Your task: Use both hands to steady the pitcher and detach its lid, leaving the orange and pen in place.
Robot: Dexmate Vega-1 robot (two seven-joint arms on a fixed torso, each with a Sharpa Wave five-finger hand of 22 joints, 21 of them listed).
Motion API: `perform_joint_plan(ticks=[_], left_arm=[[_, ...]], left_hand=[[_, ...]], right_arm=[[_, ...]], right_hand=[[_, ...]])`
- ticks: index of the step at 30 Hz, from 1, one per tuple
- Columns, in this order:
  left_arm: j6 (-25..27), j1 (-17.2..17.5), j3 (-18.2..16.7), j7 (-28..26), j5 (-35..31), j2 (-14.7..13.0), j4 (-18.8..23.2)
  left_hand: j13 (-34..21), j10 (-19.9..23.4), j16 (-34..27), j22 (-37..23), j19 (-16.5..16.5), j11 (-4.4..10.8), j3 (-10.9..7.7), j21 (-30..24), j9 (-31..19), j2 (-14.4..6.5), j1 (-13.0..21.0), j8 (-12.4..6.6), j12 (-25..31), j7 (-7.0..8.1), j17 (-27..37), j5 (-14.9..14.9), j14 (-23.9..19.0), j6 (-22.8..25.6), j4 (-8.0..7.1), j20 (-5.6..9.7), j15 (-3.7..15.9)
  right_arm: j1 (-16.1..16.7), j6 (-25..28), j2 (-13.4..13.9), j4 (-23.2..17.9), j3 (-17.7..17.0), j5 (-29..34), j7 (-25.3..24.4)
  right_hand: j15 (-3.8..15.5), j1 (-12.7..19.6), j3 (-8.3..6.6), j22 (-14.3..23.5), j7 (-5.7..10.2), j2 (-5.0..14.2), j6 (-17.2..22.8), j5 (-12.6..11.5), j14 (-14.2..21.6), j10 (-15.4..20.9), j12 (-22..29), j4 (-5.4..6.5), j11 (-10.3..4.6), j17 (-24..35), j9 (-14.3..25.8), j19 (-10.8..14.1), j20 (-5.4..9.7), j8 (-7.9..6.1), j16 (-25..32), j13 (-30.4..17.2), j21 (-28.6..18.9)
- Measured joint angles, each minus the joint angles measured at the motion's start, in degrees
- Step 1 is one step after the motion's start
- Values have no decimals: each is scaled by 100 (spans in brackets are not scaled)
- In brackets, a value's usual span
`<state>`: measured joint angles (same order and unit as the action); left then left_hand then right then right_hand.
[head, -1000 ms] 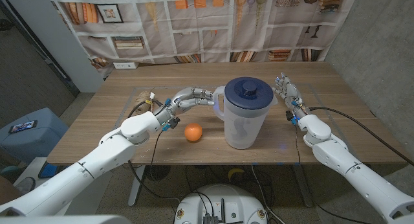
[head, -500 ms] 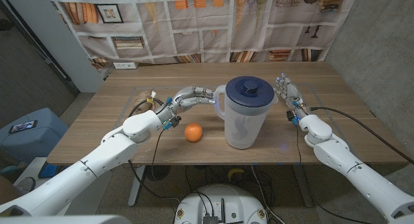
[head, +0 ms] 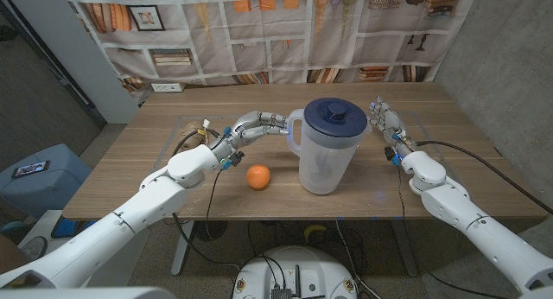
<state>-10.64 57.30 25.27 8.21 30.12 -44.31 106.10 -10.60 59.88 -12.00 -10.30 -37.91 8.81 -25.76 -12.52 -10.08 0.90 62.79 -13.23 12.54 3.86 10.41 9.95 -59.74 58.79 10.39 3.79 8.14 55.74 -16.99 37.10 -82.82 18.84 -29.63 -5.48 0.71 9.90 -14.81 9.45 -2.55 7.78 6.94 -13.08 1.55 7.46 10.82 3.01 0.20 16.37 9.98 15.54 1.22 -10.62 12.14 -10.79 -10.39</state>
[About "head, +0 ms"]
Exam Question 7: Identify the printed bookshelf backdrop cloth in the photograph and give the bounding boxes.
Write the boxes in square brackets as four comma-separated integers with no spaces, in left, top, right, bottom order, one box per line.
[60,0,480,105]

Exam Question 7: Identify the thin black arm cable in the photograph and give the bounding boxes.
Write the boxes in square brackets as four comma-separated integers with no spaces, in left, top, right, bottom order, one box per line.
[205,165,226,242]
[396,163,509,299]

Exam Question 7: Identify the brown twine ball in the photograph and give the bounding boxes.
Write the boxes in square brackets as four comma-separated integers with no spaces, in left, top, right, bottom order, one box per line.
[181,120,213,151]

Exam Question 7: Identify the black smartphone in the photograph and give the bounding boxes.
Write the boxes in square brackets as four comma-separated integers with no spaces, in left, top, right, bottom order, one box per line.
[11,160,51,179]

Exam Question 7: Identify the dark blue pitcher lid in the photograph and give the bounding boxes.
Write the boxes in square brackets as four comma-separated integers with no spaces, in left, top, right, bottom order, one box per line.
[302,97,369,139]

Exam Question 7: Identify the blue stool with phone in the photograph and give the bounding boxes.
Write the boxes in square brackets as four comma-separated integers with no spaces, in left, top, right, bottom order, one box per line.
[0,143,92,218]

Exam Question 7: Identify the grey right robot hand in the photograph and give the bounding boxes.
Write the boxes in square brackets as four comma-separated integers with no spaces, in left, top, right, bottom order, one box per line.
[368,95,419,165]

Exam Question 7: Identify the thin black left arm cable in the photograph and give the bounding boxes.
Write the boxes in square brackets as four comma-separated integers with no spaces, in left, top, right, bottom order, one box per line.
[205,165,226,242]

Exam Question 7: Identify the translucent plastic pitcher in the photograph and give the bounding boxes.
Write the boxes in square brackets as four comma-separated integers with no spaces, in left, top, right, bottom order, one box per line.
[286,108,372,195]

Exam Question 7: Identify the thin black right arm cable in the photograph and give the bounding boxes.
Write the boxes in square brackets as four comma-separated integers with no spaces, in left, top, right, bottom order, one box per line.
[396,163,509,299]

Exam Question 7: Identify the grey sneaker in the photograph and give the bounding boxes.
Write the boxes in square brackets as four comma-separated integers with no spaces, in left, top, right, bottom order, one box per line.
[19,236,48,261]

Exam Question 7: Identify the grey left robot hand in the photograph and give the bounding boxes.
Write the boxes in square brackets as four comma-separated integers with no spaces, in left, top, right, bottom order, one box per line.
[210,111,290,165]

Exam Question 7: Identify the white table leg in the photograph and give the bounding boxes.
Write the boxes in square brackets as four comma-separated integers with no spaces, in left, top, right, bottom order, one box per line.
[171,219,195,277]
[391,219,419,277]

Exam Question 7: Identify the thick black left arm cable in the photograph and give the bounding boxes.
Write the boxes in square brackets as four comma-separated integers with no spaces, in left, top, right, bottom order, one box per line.
[170,128,241,272]

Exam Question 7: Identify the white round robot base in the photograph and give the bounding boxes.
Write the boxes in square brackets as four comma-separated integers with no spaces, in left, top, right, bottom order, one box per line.
[232,245,359,299]

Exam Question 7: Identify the orange fruit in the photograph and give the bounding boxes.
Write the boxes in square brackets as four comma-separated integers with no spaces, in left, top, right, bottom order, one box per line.
[245,163,271,190]

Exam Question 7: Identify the yellow banana-shaped object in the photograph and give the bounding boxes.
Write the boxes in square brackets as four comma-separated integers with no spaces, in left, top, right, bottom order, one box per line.
[303,224,328,243]

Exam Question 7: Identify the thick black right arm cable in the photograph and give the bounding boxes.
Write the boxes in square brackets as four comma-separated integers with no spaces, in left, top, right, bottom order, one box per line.
[415,139,553,216]

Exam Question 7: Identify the white power outlet strip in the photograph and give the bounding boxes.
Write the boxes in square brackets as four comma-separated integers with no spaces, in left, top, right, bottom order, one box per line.
[150,82,187,93]

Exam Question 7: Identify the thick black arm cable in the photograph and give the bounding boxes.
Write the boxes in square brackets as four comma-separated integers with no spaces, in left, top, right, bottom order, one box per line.
[170,128,241,272]
[415,139,553,216]

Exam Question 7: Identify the black floor cable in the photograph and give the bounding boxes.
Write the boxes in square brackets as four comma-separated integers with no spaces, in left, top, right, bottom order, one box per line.
[334,219,382,299]
[245,220,289,291]

